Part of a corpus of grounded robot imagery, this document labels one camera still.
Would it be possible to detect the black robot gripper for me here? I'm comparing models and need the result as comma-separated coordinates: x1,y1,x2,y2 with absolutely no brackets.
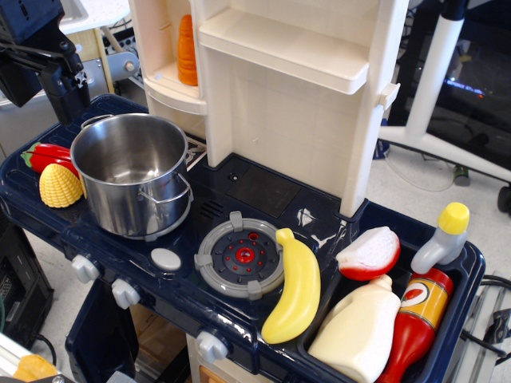
1,1,90,125

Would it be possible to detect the stainless steel pot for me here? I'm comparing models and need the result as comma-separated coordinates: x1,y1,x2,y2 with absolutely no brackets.
70,113,193,242

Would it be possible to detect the yellow toy banana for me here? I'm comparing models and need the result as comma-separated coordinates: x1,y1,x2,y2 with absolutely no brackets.
261,228,321,345

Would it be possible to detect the red toy pepper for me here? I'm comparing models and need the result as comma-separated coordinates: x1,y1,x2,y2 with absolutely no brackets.
20,142,79,177

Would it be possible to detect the yellow toy corn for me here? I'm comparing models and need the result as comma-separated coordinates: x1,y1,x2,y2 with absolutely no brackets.
39,164,83,208

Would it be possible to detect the orange toy carrot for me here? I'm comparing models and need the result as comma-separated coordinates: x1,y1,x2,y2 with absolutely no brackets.
176,14,198,86

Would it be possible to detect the grey stove knob left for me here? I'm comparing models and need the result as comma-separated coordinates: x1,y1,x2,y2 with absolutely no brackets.
72,255,100,284

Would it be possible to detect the grey stove knob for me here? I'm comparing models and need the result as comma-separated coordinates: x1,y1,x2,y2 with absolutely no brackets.
112,278,141,310
196,331,228,364
72,255,100,284

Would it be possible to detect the grey oval button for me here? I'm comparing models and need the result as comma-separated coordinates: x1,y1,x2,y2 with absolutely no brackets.
151,248,182,271

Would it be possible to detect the grey stove knob middle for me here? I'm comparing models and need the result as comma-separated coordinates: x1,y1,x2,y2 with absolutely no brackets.
112,278,141,310

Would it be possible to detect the cream toy kitchen shelf unit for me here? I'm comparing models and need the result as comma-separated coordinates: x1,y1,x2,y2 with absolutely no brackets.
129,1,408,217

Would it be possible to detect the grey toy stove burner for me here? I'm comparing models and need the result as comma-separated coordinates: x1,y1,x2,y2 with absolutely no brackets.
194,211,284,301

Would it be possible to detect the navy toy kitchen counter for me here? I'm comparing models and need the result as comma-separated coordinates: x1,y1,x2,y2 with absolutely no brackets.
0,93,487,383

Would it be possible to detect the grey stove knob right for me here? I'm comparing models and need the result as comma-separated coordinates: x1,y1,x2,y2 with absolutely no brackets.
196,331,228,364

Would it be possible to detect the red white toy radish slice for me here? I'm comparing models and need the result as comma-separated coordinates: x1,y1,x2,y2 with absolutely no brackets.
335,227,401,281

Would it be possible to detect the cream toy bottle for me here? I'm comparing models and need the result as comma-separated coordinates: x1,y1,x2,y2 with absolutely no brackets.
308,274,400,382

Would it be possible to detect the grey toy faucet yellow cap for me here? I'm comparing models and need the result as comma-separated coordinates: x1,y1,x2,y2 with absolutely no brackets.
410,202,470,274

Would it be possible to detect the red toy ketchup bottle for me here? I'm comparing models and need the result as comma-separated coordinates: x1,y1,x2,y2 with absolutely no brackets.
377,268,454,382

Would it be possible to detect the black caster wheel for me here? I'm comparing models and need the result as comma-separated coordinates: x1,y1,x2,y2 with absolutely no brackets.
497,186,511,214

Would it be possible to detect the white desk leg frame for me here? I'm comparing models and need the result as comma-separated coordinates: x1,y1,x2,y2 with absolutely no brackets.
378,1,510,182

